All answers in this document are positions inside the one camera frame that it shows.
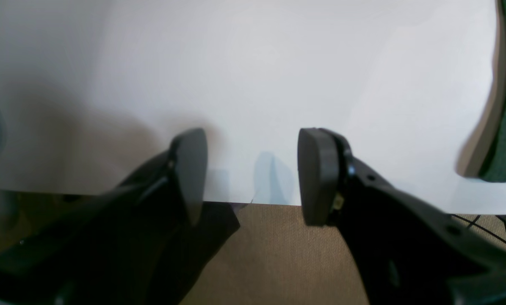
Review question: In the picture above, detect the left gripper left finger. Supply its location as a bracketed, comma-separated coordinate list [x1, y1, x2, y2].
[0, 128, 208, 305]

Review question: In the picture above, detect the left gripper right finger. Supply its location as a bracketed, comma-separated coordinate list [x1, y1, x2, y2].
[297, 128, 506, 305]

